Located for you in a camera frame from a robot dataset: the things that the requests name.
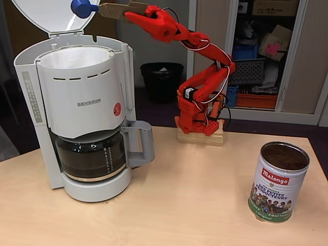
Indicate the grey perforated basket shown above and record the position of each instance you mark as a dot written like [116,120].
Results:
[248,71]

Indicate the white drip coffee maker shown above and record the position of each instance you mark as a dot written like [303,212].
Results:
[82,102]

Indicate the black waste bin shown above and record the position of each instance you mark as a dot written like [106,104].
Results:
[161,82]

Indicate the wooden base block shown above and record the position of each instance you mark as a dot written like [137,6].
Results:
[200,139]

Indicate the cardboard box pink sticker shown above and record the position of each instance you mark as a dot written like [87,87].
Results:
[275,43]

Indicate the orange plastic crate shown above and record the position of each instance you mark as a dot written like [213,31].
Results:
[256,101]

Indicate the grey tall shutter cabinet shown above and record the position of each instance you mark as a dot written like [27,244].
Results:
[212,20]

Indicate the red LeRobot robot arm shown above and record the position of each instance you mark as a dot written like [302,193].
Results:
[212,51]

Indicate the small blue box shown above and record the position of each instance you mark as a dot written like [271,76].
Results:
[232,97]

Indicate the blue plastic crate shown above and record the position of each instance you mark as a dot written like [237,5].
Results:
[246,52]

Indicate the Malongo coffee tin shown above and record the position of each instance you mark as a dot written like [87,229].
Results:
[276,189]

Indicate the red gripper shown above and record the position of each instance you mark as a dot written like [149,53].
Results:
[157,22]

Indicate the white paper coffee filter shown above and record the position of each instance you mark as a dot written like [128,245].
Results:
[77,57]

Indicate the plain brown cardboard box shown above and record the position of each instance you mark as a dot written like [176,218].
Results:
[275,7]

